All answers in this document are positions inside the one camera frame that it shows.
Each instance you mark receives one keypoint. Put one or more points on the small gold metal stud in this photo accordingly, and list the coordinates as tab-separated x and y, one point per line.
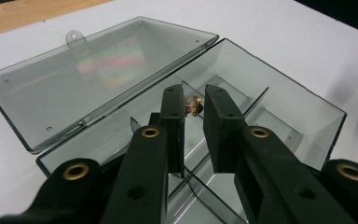
194	105

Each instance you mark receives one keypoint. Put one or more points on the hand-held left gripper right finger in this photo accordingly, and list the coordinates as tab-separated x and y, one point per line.
222	130

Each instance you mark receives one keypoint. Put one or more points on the transparent grey plastic compartment box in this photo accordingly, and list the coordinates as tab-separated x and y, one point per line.
74	93

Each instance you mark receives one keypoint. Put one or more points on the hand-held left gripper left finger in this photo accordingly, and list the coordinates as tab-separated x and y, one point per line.
174	133

